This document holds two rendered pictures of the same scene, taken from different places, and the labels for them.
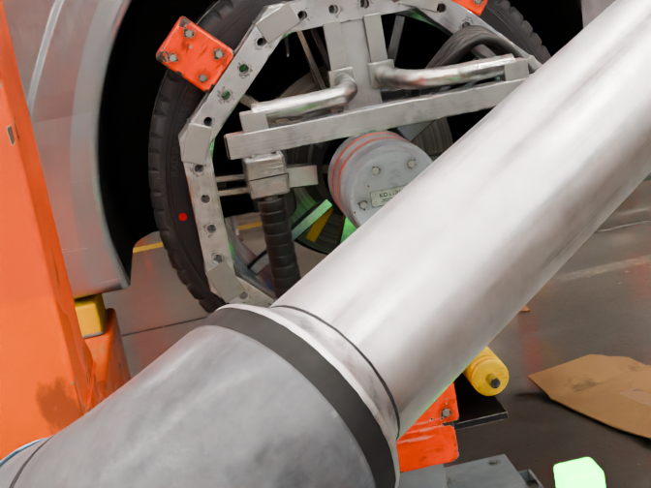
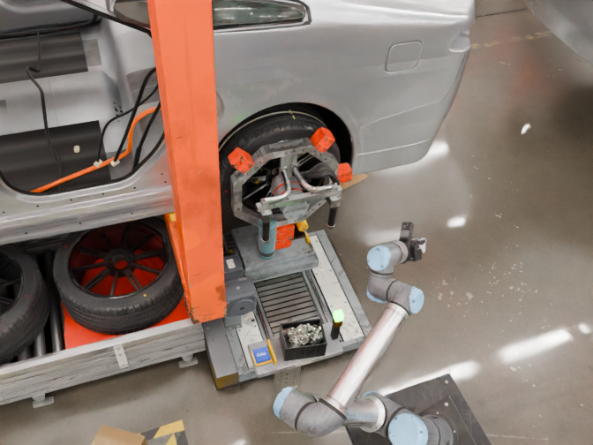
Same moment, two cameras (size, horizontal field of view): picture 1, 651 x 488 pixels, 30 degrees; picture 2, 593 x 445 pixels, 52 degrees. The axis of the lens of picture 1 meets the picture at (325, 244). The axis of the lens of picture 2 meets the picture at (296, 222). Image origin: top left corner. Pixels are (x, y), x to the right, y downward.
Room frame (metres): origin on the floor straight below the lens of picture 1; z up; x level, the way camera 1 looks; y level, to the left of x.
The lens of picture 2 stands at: (-0.31, 0.49, 3.00)
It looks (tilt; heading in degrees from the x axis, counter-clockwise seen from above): 48 degrees down; 342
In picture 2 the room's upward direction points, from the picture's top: 5 degrees clockwise
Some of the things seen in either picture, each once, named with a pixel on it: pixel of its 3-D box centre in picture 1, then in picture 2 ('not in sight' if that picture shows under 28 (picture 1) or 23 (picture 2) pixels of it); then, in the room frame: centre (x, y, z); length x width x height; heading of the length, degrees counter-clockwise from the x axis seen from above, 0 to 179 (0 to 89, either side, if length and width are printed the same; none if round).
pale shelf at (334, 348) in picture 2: not in sight; (295, 349); (1.07, -0.01, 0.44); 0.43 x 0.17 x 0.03; 96
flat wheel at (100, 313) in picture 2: not in sight; (122, 270); (1.74, 0.77, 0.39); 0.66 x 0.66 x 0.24
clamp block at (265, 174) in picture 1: (263, 170); (264, 211); (1.53, 0.06, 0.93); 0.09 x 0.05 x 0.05; 6
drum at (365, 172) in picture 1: (384, 184); (288, 195); (1.68, -0.10, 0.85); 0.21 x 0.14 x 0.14; 6
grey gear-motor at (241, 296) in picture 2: not in sight; (231, 284); (1.63, 0.21, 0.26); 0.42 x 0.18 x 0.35; 6
